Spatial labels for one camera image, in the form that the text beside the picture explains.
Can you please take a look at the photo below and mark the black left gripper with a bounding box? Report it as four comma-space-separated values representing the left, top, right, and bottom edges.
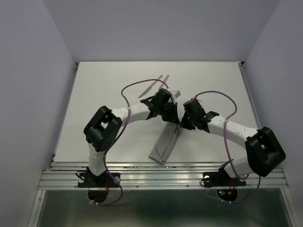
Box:
159, 102, 179, 124

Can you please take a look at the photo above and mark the grey cloth napkin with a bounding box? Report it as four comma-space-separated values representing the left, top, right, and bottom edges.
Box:
149, 123, 180, 165

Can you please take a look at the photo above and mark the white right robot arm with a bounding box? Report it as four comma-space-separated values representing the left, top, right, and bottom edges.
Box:
180, 99, 286, 184

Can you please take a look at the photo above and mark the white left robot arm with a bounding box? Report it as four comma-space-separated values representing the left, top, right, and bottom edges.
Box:
84, 88, 180, 186

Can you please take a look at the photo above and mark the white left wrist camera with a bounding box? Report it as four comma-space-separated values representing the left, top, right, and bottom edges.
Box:
171, 90, 181, 100

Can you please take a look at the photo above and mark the pink handled knife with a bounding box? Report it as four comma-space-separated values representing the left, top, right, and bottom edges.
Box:
138, 75, 163, 98

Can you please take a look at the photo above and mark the pink handled fork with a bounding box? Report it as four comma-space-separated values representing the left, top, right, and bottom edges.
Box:
158, 75, 169, 91

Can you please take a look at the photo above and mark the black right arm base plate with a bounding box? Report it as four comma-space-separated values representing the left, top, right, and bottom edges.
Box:
200, 168, 246, 188

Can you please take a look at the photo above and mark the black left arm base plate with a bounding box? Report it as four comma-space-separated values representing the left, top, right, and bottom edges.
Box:
75, 170, 119, 189

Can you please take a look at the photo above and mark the aluminium mounting rail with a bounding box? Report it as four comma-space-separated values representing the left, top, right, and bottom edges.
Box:
37, 161, 290, 191

